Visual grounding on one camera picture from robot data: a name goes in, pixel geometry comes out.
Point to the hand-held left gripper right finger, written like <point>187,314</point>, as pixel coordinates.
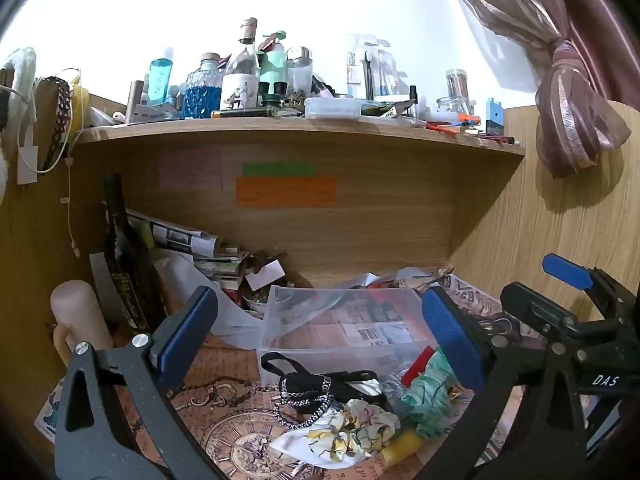
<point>450,335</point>

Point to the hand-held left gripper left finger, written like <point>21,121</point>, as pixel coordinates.
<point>185,330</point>

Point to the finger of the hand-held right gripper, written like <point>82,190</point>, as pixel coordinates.
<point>565,266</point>
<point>537,310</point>

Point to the green patterned cloth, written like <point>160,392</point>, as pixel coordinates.
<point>430,395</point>

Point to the clear plastic storage box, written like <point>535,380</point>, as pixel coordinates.
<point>345,330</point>

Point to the floral fabric scrunchie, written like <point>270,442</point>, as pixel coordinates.
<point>357,427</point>

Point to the black studded headband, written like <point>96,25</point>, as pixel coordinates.
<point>320,390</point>

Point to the yellow soft tube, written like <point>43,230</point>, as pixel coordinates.
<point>402,447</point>

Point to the red packet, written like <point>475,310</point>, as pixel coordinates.
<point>419,364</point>

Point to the white plastic bag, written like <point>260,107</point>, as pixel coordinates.
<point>225,315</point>

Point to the pile of newspapers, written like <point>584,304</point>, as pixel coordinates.
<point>200,250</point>

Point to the dark wine bottle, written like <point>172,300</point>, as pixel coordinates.
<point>125,260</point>

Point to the clock print table mat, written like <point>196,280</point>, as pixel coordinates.
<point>235,410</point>

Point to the white card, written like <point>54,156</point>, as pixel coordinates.
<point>265,275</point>

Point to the beige cylinder mug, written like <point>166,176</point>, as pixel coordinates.
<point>80,310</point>

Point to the pink sticky note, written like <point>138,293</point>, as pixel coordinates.
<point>191,170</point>

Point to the mauve tied curtain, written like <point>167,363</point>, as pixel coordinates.
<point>570,105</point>

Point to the small blue box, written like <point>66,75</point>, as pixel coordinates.
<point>494,116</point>

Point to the orange sticky note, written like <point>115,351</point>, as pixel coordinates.
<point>285,192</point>

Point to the orange marker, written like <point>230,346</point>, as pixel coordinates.
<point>469,120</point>

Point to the green sticky note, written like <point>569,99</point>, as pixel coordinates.
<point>279,169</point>

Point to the glass jar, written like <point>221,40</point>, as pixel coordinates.
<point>457,90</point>

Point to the white carton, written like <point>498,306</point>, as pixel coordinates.
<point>155,111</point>

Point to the black pen tube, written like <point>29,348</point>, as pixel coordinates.
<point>245,112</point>

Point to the white paper tag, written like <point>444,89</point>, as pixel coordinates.
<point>28,165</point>

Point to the wooden shelf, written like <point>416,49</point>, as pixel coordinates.
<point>300,132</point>

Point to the brown cardboard tube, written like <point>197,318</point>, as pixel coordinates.
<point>134,100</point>

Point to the blue liquid glass bottle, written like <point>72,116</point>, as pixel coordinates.
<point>202,95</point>

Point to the brown patterned headband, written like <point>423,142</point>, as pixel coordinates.
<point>61,115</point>

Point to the yellow headband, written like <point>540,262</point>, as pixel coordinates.
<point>80,105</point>

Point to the light blue plastic bottle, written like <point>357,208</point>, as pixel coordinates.
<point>161,77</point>

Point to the clear plastic case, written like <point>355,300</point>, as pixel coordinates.
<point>332,107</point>

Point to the clear corked glass bottle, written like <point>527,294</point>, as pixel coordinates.
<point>241,75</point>

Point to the mint green spray bottle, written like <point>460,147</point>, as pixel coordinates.
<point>272,67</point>

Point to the blister pack of tools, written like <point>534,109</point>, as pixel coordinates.
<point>370,67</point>

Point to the clear lidded bottle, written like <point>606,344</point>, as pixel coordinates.
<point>299,70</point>

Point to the white fluffy headband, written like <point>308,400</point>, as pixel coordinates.
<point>22,85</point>

